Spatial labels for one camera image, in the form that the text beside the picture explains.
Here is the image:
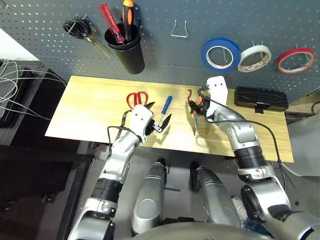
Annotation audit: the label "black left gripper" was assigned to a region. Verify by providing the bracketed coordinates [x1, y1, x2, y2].
[145, 101, 173, 137]

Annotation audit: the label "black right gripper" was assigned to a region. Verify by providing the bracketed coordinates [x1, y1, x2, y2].
[189, 86, 210, 118]

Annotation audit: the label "blue handled screwdriver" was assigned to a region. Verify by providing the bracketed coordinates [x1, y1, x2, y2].
[158, 95, 173, 126]

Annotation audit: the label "orange black needle-nose pliers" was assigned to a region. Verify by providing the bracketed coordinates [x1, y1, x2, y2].
[186, 88, 204, 137]

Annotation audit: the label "red handled scissors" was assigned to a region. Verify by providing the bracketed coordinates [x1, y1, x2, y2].
[126, 91, 149, 110]

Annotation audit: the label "blue tape roll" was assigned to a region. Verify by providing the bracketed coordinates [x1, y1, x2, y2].
[201, 37, 242, 73]

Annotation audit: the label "dark grey pegboard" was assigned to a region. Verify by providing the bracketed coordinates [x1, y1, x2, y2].
[0, 0, 320, 102]

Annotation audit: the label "black plastic tool case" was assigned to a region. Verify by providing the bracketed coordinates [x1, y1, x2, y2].
[234, 86, 290, 115]

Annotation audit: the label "black cup holder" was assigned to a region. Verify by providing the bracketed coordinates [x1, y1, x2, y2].
[104, 22, 146, 75]

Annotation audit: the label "white tape roll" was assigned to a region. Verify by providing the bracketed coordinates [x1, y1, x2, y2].
[237, 45, 272, 73]

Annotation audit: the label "silver left robot leg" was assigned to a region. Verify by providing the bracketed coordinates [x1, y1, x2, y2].
[131, 158, 168, 236]

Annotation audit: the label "silver robot leg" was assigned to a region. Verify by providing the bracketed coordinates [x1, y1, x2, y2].
[189, 161, 242, 227]
[131, 158, 168, 236]

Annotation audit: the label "red tape roll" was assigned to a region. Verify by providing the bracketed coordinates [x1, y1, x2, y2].
[276, 47, 317, 75]

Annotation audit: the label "silver right robot leg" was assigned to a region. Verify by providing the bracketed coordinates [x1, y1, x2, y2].
[189, 161, 242, 227]

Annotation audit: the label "orange black screwdriver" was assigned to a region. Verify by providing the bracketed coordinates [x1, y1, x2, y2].
[121, 0, 135, 43]

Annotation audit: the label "large white machine housing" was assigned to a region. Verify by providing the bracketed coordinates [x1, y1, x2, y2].
[284, 99, 320, 179]

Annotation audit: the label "white sneaker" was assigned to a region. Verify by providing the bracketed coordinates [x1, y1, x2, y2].
[231, 196, 248, 227]

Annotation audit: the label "beige robot torso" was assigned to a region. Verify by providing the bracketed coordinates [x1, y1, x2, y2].
[132, 222, 273, 240]

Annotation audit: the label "black side cabinet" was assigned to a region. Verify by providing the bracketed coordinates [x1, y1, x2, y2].
[0, 59, 94, 213]

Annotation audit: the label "blue jeans leg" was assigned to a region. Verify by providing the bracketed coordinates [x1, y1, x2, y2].
[243, 218, 266, 234]

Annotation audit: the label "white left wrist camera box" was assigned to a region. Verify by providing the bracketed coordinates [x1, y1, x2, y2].
[129, 104, 154, 144]

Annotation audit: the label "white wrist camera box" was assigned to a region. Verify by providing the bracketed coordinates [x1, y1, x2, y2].
[206, 75, 229, 118]
[129, 104, 154, 144]

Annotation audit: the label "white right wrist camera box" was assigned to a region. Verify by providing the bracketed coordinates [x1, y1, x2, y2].
[206, 75, 229, 118]

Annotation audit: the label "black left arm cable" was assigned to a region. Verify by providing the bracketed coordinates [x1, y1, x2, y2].
[107, 109, 140, 153]

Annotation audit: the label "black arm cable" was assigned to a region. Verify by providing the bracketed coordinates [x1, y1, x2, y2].
[198, 86, 296, 191]
[107, 109, 140, 153]

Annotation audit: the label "wide wire pegboard hook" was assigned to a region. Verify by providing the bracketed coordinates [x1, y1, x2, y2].
[170, 19, 188, 38]

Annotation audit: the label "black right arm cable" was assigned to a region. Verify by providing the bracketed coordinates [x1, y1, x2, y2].
[198, 86, 296, 191]

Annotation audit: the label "red handled screwdriver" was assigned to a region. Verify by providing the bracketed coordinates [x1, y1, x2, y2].
[98, 2, 125, 45]

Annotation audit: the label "black handled scissors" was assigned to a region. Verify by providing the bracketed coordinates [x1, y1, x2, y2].
[62, 14, 112, 60]

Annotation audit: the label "grey cable bundle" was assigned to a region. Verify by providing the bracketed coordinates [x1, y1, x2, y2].
[0, 58, 67, 121]

